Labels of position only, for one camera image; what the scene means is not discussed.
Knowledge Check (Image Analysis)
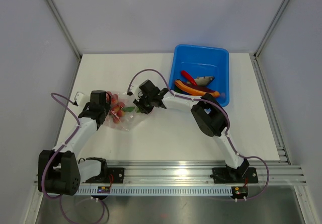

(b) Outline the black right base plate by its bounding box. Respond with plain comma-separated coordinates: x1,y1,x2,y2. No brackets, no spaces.
210,167,259,184

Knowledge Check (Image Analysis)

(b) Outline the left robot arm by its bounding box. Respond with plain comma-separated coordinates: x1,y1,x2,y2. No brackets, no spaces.
38,90,112,199

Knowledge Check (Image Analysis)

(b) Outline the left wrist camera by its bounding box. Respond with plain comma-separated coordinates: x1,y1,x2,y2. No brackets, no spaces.
73,92,90,107

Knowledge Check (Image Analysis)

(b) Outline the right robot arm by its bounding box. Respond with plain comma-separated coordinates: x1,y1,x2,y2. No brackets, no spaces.
128,80,249,183

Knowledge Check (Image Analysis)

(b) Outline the blue plastic bin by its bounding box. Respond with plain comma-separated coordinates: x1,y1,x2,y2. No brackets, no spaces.
169,44,229,107

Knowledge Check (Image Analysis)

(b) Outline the red toy chili pepper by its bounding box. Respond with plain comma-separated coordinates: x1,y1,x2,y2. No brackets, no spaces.
181,70,198,86

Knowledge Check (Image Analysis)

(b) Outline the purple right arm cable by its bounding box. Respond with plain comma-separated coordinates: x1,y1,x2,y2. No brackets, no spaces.
127,69,270,202

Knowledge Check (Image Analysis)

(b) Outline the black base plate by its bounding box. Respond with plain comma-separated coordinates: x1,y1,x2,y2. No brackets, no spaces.
108,167,125,184
210,167,259,184

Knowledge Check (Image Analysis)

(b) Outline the grey toy fish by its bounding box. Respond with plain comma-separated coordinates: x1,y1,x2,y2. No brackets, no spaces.
194,76,215,87

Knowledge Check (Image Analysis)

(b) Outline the aluminium frame post right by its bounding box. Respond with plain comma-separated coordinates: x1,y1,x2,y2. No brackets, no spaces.
254,0,291,60

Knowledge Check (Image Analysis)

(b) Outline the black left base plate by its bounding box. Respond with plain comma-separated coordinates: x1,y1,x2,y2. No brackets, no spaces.
108,167,125,184

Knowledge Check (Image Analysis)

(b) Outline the clear zip top bag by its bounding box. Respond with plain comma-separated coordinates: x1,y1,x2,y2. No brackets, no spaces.
103,91,148,131

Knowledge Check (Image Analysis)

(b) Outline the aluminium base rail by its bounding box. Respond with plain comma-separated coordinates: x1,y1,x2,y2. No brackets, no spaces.
35,160,306,184

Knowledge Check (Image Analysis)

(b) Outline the aluminium frame post left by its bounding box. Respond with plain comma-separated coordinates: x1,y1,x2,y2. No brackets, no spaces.
45,0,82,63

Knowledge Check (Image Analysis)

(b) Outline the white slotted cable duct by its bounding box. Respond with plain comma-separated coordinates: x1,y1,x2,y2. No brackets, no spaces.
76,186,232,196

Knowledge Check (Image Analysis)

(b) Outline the orange toy croissant bread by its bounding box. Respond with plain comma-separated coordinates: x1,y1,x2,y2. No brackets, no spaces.
174,80,220,98

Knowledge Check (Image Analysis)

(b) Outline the red toy grape bunch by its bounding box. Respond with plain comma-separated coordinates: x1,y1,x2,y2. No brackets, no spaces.
106,92,126,124

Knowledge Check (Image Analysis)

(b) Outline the green toy chili pepper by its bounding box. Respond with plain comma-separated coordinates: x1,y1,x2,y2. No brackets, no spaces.
122,106,141,113

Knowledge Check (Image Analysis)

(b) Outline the aluminium frame post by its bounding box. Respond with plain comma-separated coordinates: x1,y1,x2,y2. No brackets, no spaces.
254,0,291,60
45,0,82,63

